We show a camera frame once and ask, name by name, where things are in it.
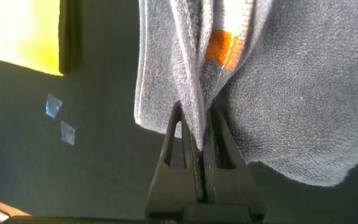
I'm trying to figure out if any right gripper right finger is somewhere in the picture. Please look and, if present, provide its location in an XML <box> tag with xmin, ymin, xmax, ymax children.
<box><xmin>202</xmin><ymin>105</ymin><xmax>266</xmax><ymax>220</ymax></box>

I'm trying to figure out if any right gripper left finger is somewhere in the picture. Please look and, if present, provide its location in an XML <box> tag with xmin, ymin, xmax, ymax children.
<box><xmin>144</xmin><ymin>101</ymin><xmax>205</xmax><ymax>220</ymax></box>

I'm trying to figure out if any grey towel with orange stripes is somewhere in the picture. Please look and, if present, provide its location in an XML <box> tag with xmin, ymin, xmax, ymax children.
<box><xmin>134</xmin><ymin>0</ymin><xmax>358</xmax><ymax>188</ymax></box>

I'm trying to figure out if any yellow microfibre towel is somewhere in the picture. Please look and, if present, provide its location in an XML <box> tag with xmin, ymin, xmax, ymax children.
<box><xmin>0</xmin><ymin>0</ymin><xmax>64</xmax><ymax>77</ymax></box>

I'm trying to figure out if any clear tape piece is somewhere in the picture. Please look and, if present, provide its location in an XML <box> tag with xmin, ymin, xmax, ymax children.
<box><xmin>60</xmin><ymin>120</ymin><xmax>76</xmax><ymax>146</ymax></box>
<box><xmin>45</xmin><ymin>92</ymin><xmax>63</xmax><ymax>119</ymax></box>

